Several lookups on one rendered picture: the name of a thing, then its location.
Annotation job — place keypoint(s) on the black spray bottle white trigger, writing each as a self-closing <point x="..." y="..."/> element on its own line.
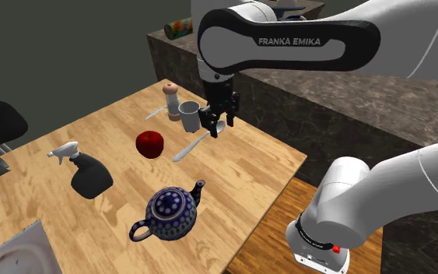
<point x="91" y="178"/>

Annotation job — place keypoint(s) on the grey cup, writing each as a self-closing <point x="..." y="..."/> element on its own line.
<point x="190" y="117"/>

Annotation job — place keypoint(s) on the wood patterned robot stand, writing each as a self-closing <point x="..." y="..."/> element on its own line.
<point x="275" y="227"/>

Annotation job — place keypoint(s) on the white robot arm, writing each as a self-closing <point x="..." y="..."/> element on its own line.
<point x="393" y="41"/>

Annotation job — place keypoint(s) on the dark marble counter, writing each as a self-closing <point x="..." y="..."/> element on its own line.
<point x="317" y="125"/>

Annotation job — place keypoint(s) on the silver knife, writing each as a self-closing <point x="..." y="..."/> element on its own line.
<point x="156" y="113"/>

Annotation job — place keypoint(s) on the blue dotted teapot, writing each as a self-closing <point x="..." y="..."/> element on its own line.
<point x="171" y="214"/>

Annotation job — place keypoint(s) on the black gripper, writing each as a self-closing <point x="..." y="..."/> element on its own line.
<point x="219" y="95"/>

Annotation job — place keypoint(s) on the wooden table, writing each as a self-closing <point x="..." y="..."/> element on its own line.
<point x="233" y="167"/>

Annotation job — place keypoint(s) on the grey flat tray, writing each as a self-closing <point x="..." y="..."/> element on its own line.
<point x="17" y="254"/>

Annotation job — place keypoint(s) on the silver spoon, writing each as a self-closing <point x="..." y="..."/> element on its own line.
<point x="192" y="146"/>

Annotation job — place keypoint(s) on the red apple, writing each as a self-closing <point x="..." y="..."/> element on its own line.
<point x="149" y="145"/>

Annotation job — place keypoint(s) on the wood topped glass pepper mill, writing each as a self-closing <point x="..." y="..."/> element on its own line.
<point x="172" y="100"/>

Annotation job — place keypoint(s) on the colourful patterned can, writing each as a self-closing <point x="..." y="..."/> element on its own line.
<point x="179" y="28"/>

